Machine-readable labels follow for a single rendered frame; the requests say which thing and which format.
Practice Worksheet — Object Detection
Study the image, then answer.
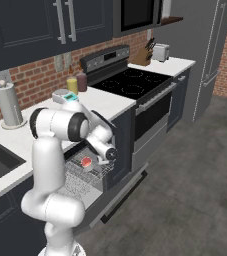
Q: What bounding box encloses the dark base cabinet under sink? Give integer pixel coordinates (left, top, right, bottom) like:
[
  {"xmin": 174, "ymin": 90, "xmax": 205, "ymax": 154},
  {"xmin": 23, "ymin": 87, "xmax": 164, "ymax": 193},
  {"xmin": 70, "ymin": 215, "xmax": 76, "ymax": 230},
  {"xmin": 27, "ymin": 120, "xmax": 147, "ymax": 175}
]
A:
[{"xmin": 0, "ymin": 175, "xmax": 50, "ymax": 256}]

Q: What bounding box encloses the dark upper cupboard door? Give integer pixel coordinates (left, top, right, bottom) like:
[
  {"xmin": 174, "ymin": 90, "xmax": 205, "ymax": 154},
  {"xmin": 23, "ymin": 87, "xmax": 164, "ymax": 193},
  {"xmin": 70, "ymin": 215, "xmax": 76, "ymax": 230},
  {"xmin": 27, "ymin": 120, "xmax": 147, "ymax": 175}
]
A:
[
  {"xmin": 63, "ymin": 0, "xmax": 115, "ymax": 52},
  {"xmin": 0, "ymin": 0, "xmax": 66, "ymax": 76}
]

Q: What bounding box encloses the black dishwasher door handle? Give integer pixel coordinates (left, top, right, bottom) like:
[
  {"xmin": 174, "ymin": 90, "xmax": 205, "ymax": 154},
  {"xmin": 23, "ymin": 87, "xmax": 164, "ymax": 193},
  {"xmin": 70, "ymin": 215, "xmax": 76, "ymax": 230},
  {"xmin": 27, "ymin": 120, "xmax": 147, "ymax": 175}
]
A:
[{"xmin": 100, "ymin": 170, "xmax": 149, "ymax": 225}]

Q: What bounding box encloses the grey paper towel roll holder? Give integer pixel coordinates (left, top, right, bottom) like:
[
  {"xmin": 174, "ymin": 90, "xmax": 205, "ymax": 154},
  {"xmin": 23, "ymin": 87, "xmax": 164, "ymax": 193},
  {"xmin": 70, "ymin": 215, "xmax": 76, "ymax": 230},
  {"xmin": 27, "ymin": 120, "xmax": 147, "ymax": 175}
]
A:
[{"xmin": 0, "ymin": 79, "xmax": 28, "ymax": 131}]

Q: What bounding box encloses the steel oven door handle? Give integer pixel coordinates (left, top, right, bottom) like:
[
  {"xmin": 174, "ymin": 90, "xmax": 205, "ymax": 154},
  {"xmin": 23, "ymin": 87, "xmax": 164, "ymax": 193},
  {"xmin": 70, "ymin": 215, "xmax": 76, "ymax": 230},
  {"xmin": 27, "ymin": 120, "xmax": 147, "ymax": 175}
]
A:
[{"xmin": 134, "ymin": 81, "xmax": 178, "ymax": 116}]

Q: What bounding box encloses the dark dishwasher door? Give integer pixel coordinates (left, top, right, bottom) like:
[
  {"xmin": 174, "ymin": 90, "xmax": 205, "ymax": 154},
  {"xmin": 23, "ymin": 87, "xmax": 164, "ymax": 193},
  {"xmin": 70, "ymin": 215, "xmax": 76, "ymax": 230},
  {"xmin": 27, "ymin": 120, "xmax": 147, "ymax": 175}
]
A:
[{"xmin": 72, "ymin": 162, "xmax": 150, "ymax": 236}]

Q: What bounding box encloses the steel oven door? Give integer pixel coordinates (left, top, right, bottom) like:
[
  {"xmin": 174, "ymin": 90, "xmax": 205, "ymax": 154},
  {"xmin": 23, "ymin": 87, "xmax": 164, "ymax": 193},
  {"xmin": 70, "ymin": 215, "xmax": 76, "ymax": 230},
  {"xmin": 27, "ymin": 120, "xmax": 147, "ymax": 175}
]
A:
[{"xmin": 131, "ymin": 84, "xmax": 173, "ymax": 172}]

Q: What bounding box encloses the black microwave oven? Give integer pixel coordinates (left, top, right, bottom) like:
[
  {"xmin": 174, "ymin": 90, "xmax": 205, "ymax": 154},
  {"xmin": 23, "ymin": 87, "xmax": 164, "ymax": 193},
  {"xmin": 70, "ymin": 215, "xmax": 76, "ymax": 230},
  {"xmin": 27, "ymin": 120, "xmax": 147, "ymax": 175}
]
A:
[{"xmin": 112, "ymin": 0, "xmax": 163, "ymax": 38}]

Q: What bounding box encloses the grey wire dishwasher rack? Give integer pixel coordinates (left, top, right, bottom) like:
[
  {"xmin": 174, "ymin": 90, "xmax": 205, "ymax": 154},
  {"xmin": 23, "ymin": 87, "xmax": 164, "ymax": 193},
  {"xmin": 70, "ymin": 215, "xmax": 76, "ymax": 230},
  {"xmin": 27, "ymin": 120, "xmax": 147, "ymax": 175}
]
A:
[{"xmin": 55, "ymin": 145, "xmax": 116, "ymax": 202}]

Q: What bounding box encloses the brown wooden wall shelf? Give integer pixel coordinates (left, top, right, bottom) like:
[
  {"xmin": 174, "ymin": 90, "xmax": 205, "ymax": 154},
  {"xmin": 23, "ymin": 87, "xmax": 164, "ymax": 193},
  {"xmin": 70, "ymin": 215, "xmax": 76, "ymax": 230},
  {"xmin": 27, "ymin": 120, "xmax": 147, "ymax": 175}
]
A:
[{"xmin": 160, "ymin": 15, "xmax": 184, "ymax": 27}]

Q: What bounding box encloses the red cup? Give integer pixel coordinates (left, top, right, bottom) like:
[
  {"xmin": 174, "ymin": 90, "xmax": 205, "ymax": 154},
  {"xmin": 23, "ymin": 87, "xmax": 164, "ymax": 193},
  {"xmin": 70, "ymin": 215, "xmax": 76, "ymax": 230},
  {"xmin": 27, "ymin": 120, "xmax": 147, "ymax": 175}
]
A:
[{"xmin": 80, "ymin": 156, "xmax": 94, "ymax": 169}]

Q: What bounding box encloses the grey wall outlet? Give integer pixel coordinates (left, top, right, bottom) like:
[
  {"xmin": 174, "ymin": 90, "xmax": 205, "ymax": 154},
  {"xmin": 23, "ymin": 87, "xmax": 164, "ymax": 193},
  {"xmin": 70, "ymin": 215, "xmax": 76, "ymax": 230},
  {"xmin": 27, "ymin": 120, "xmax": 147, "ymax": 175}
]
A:
[{"xmin": 0, "ymin": 70, "xmax": 12, "ymax": 85}]

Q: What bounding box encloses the wooden knife block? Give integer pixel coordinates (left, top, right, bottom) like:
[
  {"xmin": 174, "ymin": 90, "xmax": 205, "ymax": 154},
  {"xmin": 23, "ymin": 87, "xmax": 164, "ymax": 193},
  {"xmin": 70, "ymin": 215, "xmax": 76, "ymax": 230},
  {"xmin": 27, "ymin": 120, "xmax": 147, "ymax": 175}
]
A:
[{"xmin": 131, "ymin": 37, "xmax": 157, "ymax": 67}]

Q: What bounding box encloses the white kitchen scale teal display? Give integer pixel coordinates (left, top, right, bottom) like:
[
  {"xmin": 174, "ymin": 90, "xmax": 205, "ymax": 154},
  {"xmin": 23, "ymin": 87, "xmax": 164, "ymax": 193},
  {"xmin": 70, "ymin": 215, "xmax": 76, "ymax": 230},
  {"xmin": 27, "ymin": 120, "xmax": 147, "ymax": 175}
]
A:
[{"xmin": 51, "ymin": 88, "xmax": 80, "ymax": 106}]

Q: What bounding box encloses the dark grey fridge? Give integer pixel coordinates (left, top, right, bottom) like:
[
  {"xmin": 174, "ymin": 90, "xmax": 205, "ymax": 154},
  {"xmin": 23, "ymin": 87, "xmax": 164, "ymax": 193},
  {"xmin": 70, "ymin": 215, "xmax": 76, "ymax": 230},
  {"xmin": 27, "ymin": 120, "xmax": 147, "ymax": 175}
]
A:
[{"xmin": 150, "ymin": 0, "xmax": 227, "ymax": 123}]

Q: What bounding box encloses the dark red squeeze bottle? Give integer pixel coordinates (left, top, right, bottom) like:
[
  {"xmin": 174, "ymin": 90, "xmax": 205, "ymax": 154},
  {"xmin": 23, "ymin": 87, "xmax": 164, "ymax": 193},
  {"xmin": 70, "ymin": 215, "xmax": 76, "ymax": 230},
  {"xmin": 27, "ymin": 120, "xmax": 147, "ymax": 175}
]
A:
[{"xmin": 75, "ymin": 67, "xmax": 88, "ymax": 93}]

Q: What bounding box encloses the black and steel stove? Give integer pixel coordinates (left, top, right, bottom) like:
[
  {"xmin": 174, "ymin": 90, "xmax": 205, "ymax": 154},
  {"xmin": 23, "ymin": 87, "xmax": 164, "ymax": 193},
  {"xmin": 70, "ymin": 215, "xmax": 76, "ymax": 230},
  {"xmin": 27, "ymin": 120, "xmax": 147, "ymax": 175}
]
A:
[{"xmin": 80, "ymin": 44, "xmax": 178, "ymax": 173}]

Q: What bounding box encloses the white jar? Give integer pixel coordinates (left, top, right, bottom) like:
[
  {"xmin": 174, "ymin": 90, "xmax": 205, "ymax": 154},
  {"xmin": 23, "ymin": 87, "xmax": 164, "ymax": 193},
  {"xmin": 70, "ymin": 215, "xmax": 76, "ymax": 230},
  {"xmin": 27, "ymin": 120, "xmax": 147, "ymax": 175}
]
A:
[{"xmin": 161, "ymin": 0, "xmax": 173, "ymax": 20}]

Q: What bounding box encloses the dark base cabinet with handle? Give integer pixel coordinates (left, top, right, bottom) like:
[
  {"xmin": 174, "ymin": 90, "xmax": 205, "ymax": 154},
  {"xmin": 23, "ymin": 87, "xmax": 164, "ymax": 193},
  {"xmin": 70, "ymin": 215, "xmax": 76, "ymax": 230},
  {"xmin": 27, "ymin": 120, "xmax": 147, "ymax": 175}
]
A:
[{"xmin": 166, "ymin": 67, "xmax": 191, "ymax": 133}]

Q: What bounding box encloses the white toaster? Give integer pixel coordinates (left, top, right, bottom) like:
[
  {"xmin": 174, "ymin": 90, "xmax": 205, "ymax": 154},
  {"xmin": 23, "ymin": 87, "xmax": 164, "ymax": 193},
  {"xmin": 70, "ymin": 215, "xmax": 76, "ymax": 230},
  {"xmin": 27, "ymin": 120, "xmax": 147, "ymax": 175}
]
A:
[{"xmin": 151, "ymin": 43, "xmax": 171, "ymax": 63}]

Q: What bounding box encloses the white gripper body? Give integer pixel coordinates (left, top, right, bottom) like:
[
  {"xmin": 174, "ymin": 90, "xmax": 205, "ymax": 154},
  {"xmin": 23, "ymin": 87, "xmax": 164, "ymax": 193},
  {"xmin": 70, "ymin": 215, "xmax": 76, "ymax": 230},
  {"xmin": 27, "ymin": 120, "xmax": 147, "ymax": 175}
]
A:
[{"xmin": 96, "ymin": 155, "xmax": 111, "ymax": 167}]

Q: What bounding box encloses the dark narrow base cabinet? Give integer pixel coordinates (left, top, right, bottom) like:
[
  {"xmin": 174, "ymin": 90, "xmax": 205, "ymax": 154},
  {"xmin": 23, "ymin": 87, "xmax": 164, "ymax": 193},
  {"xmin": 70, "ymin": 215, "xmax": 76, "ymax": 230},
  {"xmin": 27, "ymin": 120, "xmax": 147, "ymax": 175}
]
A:
[{"xmin": 102, "ymin": 107, "xmax": 137, "ymax": 193}]

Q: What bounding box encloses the yellow squeeze bottle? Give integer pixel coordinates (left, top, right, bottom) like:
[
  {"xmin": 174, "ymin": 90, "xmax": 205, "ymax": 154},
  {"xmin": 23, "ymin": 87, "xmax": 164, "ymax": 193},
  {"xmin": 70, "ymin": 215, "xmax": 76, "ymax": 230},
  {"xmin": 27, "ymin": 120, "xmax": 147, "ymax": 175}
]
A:
[{"xmin": 66, "ymin": 65, "xmax": 79, "ymax": 96}]

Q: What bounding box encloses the steel cupboard handle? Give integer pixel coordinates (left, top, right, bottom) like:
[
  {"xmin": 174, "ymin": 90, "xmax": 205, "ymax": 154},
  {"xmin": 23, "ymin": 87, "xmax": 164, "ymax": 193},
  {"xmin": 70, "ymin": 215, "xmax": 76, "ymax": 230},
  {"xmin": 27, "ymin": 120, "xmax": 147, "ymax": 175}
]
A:
[
  {"xmin": 52, "ymin": 0, "xmax": 67, "ymax": 45},
  {"xmin": 64, "ymin": 0, "xmax": 77, "ymax": 43}
]

